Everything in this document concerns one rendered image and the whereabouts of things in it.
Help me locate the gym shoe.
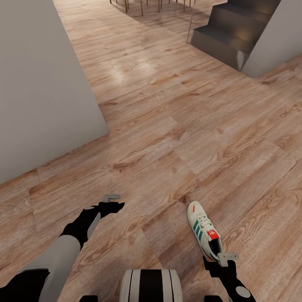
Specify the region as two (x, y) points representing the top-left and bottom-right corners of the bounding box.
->
(187, 201), (224, 262)

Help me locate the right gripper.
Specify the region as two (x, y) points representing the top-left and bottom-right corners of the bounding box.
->
(203, 256), (237, 284)

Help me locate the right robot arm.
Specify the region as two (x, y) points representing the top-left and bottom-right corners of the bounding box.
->
(203, 252), (256, 302)

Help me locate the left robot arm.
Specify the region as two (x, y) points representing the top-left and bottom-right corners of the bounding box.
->
(0, 193), (125, 302)

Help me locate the robot trunk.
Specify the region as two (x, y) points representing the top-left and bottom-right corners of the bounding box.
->
(119, 269), (183, 302)

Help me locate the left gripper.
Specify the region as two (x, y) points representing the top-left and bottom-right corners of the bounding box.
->
(99, 202), (125, 215)

